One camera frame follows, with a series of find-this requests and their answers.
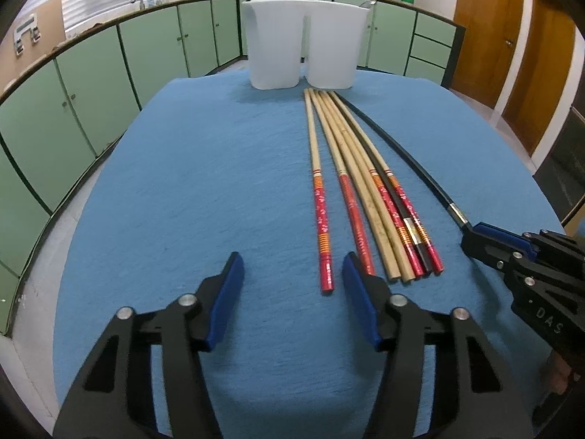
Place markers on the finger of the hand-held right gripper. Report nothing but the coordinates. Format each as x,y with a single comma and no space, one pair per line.
484,249
502,233

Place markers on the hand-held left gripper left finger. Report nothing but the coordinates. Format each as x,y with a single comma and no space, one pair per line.
225,297

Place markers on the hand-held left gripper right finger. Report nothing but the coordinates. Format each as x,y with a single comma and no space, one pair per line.
361,302

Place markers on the black chopstick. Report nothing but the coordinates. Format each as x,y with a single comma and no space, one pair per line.
421,256
429,178

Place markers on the plain bamboo chopstick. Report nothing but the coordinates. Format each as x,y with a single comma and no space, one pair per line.
375,233
387,233

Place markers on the white plastic utensil holder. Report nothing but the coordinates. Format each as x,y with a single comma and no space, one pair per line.
274,45
333,45

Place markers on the person's right hand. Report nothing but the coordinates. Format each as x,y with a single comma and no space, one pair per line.
556,372

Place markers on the dark glass cabinet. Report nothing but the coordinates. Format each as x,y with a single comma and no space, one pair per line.
564,178

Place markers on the blue felt mat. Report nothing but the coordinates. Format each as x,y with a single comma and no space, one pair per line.
205,169

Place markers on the wooden door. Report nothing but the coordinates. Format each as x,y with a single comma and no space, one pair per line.
541,68
486,32

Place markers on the green kitchen base cabinets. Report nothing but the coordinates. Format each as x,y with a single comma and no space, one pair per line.
91,77

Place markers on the brown cardboard board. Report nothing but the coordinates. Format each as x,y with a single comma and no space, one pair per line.
48,20

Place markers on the white metal bracket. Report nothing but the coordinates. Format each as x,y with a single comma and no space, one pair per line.
27,36

